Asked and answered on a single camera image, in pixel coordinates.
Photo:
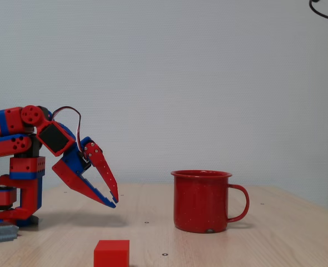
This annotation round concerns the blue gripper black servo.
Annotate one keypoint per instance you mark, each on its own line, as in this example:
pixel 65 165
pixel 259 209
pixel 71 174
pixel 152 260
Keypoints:
pixel 74 166

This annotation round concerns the red cube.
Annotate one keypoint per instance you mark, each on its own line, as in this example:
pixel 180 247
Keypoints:
pixel 111 254

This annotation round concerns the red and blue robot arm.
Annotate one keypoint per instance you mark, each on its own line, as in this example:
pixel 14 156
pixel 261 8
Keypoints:
pixel 27 167

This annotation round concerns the grey metal table clamp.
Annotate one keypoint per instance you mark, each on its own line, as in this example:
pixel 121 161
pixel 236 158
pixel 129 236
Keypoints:
pixel 0 232

